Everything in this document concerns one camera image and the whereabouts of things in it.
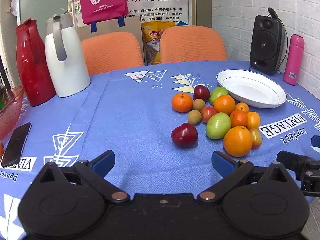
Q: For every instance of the magenta tote bag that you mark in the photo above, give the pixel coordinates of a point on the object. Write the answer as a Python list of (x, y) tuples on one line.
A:
[(102, 2)]

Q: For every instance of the black smartphone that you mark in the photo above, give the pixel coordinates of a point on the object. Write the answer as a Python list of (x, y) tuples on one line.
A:
[(15, 145)]

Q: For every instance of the small mandarin orange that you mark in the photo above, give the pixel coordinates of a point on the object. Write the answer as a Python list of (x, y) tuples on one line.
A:
[(242, 107)]

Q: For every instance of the dark red apple back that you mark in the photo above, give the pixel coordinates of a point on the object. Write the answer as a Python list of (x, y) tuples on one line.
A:
[(201, 92)]

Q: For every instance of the yellow snack bag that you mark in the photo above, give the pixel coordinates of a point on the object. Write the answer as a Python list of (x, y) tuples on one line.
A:
[(152, 37)]

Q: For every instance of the brown longan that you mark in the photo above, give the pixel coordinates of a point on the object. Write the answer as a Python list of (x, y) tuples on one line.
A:
[(194, 117)]

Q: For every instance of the green apple front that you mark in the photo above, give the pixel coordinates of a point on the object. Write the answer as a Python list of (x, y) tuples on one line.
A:
[(218, 126)]

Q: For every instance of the brown paper bag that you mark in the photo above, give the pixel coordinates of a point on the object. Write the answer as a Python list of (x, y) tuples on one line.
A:
[(105, 31)]

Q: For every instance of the white plate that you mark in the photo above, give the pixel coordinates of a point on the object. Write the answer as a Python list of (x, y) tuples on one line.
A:
[(250, 87)]

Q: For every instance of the blue printed tablecloth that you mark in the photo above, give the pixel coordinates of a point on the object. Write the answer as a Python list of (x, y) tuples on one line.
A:
[(125, 120)]

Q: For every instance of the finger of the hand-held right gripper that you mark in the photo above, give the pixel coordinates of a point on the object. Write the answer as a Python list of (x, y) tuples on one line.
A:
[(316, 142), (292, 161)]

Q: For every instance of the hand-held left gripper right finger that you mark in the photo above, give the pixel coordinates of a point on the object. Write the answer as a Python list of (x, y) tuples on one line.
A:
[(221, 161)]

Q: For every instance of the large tangerine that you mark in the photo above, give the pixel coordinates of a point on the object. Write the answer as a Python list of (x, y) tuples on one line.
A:
[(182, 102)]

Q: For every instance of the black speaker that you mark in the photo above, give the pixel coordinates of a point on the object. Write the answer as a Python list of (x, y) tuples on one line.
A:
[(265, 45)]

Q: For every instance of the orange chair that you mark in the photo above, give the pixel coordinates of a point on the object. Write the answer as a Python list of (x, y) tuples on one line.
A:
[(192, 45), (110, 52)]

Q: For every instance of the yellow orange tomato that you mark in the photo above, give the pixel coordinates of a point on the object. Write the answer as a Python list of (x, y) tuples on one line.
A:
[(253, 120)]

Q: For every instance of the dark red apple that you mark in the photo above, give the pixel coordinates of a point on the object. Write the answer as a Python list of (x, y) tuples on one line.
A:
[(201, 92), (184, 135)]

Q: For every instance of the white thermos jug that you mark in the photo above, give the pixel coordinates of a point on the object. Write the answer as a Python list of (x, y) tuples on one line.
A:
[(72, 67)]

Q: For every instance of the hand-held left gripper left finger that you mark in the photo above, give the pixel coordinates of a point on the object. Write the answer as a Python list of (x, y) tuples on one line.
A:
[(103, 161)]

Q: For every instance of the kiwi back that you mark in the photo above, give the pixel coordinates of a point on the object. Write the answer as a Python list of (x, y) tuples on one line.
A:
[(198, 104)]

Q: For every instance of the red tomato apple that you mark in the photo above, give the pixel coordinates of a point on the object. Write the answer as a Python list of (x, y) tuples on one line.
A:
[(208, 113)]

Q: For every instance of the dark red apple front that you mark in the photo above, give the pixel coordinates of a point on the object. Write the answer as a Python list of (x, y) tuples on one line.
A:
[(184, 135)]

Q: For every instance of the pink bottle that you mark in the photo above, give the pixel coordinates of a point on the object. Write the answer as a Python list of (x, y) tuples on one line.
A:
[(293, 60)]

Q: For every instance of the small red yellow plum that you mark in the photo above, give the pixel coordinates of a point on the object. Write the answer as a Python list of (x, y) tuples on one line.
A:
[(256, 138)]

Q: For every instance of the large orange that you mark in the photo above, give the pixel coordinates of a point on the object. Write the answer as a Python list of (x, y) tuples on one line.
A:
[(237, 142), (224, 105)]

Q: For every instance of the medium mandarin orange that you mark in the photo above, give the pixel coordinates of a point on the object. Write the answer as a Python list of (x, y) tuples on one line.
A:
[(238, 118)]

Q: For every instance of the red thermos jug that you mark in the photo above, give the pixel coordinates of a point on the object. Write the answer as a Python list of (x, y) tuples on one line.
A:
[(32, 67)]

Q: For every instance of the pink plastic bowl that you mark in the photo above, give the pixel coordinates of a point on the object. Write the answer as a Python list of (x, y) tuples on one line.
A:
[(10, 115)]

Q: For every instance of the wall poster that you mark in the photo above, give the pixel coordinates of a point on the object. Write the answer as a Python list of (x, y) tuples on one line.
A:
[(160, 5)]

